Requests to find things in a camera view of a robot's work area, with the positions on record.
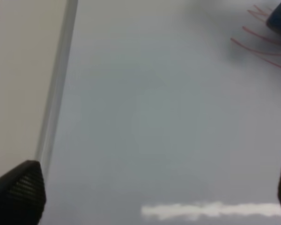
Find white whiteboard with aluminium frame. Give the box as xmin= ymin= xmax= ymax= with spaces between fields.
xmin=42 ymin=0 xmax=281 ymax=225

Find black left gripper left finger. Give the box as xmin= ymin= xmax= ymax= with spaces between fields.
xmin=0 ymin=160 xmax=46 ymax=225

